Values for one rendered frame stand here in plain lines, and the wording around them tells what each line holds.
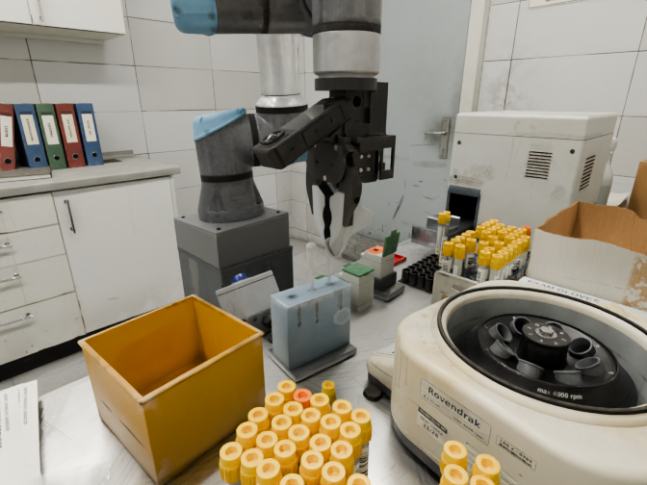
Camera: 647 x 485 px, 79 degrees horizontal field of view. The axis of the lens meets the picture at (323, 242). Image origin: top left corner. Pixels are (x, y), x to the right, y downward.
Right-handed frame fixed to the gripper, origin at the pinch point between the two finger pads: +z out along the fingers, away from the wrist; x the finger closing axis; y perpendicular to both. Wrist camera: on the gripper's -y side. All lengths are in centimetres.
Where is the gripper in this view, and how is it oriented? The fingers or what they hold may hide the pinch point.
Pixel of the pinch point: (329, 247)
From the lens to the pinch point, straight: 49.9
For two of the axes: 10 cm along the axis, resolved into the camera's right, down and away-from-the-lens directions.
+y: 8.0, -2.1, 5.7
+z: 0.0, 9.4, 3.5
